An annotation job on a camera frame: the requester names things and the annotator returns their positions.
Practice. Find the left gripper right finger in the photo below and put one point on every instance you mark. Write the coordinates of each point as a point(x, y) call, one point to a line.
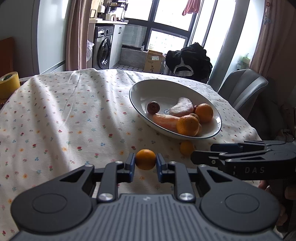
point(180, 176)

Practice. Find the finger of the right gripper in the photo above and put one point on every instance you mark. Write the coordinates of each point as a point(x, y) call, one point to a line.
point(246, 146)
point(221, 160)

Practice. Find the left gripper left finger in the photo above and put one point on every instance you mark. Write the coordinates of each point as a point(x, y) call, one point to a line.
point(115, 173)

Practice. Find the small kumquat front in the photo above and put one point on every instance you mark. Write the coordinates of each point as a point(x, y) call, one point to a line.
point(145, 159)

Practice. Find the small kumquat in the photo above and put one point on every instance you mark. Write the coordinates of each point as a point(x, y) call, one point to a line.
point(145, 159)
point(186, 148)

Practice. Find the large mandarin orange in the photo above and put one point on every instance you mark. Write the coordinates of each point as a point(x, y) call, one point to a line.
point(188, 125)
point(205, 112)

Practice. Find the brown longan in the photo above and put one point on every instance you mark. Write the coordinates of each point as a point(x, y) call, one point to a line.
point(199, 130)
point(196, 116)

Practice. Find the white kitchen cabinet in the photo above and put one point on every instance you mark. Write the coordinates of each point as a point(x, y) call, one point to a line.
point(116, 45)

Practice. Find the person's right hand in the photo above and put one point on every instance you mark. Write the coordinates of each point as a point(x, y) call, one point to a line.
point(264, 185)

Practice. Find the small kumquat back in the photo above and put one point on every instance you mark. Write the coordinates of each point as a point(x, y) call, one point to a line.
point(186, 148)

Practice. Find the pale peeled citrus segment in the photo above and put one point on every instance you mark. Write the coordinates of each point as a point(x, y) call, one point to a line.
point(183, 107)

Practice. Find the grey leather chair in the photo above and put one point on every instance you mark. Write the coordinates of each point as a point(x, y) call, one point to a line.
point(241, 89)

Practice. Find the small dark red fruit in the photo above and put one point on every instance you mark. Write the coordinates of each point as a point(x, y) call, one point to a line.
point(153, 107)

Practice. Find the white plate dark rim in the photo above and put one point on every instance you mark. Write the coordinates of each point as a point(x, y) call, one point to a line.
point(166, 93)

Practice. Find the floral white tablecloth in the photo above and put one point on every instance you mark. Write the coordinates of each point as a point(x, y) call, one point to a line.
point(57, 122)

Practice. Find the pink curtain right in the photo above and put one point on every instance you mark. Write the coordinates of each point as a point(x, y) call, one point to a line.
point(278, 20)

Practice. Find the pink curtain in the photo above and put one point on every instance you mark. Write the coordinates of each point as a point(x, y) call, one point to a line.
point(77, 35)
point(278, 20)

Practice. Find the white radiator heater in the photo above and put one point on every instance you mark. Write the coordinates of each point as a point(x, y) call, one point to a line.
point(166, 70)

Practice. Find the black clothes pile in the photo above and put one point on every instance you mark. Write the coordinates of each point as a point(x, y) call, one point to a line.
point(190, 62)

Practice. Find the cardboard box on floor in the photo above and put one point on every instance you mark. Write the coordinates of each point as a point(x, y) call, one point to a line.
point(153, 62)

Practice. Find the small dark bottle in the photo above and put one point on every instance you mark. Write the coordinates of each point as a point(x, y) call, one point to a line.
point(142, 47)

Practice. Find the clear plastic bag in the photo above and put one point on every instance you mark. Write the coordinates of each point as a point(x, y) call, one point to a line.
point(89, 50)

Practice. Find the grey washing machine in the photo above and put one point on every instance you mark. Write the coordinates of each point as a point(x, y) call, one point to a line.
point(102, 47)

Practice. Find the yellow tape roll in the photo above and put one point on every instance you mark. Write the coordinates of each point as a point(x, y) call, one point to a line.
point(9, 83)

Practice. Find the hanging red cloth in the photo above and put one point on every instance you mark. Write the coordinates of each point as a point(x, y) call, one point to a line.
point(192, 7)

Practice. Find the pink curtain left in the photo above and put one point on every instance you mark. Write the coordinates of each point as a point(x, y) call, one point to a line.
point(77, 35)

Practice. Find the black dish rack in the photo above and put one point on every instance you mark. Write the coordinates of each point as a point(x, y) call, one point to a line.
point(115, 10)

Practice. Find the white refrigerator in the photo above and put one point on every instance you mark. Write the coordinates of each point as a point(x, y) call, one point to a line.
point(48, 35)

